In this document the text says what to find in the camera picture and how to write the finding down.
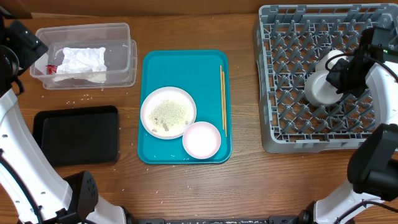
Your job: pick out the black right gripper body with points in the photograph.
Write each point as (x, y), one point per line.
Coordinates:
(346, 77)

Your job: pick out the white paper cup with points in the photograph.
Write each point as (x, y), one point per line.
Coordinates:
(321, 64)

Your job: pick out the grey bowl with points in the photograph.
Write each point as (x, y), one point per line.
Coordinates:
(318, 91)

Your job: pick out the white napkin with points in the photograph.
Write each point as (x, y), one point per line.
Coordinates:
(86, 64)

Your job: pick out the red snack wrapper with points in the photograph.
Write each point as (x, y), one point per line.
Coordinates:
(51, 69)

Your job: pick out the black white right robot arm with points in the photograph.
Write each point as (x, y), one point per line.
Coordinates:
(372, 171)

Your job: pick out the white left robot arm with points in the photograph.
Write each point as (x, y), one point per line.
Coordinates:
(39, 194)

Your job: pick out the grey dishwasher rack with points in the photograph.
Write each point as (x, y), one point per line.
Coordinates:
(289, 40)

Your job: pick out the wooden chopstick right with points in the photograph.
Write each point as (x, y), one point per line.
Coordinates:
(224, 104)

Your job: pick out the wooden chopstick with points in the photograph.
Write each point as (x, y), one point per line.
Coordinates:
(221, 99)
(224, 104)

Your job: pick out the wooden chopstick left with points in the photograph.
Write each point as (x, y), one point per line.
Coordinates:
(221, 99)

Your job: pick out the teal plastic tray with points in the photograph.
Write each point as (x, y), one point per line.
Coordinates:
(198, 73)

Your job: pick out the large white dirty plate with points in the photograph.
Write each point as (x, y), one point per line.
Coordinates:
(167, 112)

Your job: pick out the clear plastic bin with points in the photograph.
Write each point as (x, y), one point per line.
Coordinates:
(120, 56)

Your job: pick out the black tray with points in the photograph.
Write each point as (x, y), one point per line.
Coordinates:
(78, 136)

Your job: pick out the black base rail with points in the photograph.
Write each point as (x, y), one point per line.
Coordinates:
(269, 220)

